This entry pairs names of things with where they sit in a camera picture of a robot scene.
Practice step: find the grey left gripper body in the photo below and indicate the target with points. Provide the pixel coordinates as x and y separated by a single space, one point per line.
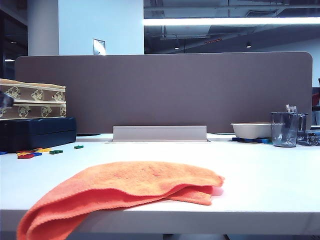
5 99

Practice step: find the yellow letter magnet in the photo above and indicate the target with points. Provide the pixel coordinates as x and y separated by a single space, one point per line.
40 151
20 153

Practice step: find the red letter magnet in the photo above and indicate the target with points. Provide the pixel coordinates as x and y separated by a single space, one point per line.
23 151
25 156

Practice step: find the blue letter magnet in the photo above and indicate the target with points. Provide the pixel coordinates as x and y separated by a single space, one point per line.
37 153
2 152

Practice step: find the orange microfibre cloth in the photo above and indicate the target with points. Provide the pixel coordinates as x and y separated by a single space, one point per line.
120 190

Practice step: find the tan patterned box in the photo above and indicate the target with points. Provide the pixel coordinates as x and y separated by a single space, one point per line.
35 93
32 110

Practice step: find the dark blue case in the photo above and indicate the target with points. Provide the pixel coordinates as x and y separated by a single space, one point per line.
37 133

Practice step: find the white round column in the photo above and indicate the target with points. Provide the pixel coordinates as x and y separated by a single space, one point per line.
43 27

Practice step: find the brown desk divider panel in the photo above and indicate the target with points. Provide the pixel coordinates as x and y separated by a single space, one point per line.
162 92

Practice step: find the white paper bowl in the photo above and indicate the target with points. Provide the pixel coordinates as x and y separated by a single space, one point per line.
250 130

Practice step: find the black pendant lamp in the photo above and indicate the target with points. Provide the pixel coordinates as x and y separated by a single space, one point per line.
248 45

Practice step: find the clear grey plastic cup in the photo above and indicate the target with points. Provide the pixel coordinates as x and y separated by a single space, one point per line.
285 130

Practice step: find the utensils in cup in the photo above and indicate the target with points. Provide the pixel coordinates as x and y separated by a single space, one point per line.
291 108

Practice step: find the clear glass jar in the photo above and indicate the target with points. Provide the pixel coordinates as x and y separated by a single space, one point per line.
303 122

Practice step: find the clear plastic packaging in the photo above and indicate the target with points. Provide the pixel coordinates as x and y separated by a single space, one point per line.
310 138

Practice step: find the red and black chair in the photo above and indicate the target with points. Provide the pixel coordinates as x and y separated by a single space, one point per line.
316 96

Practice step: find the wall sign plate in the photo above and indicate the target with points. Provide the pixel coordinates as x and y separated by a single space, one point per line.
99 46

